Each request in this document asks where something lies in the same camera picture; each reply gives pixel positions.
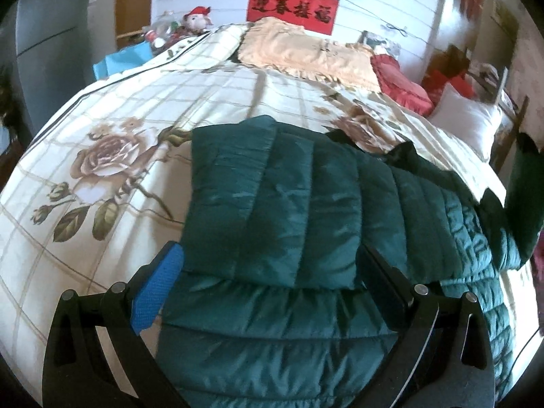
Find dark green quilted jacket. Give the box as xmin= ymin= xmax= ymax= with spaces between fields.
xmin=156 ymin=116 xmax=543 ymax=407

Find cream floral checked bedspread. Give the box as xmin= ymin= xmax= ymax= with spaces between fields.
xmin=1 ymin=24 xmax=543 ymax=407

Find white square pillow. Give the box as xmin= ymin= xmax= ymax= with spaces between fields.
xmin=429 ymin=83 xmax=502 ymax=163

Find red heart-shaped cushion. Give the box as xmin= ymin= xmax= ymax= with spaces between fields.
xmin=371 ymin=54 xmax=434 ymax=117

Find blue paper bag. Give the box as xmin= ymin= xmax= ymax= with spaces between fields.
xmin=93 ymin=41 xmax=153 ymax=80

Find wooden chair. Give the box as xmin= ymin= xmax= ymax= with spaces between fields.
xmin=422 ymin=44 xmax=529 ymax=174

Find framed photo on headboard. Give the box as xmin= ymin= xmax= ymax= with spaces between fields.
xmin=358 ymin=31 xmax=401 ymax=59

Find grey refrigerator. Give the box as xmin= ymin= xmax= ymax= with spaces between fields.
xmin=1 ymin=0 xmax=87 ymax=143

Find pig plush toy red hat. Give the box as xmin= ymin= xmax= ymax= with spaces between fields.
xmin=183 ymin=5 xmax=213 ymax=35

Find peach fringed pillow cover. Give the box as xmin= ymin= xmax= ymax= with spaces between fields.
xmin=238 ymin=17 xmax=381 ymax=92

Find red banner with black characters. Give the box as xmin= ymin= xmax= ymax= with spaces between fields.
xmin=246 ymin=0 xmax=338 ymax=35

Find scissors hanging on wall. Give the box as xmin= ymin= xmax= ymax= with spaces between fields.
xmin=382 ymin=23 xmax=408 ymax=38

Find framed picture on wall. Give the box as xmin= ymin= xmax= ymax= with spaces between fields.
xmin=491 ymin=0 xmax=519 ymax=43

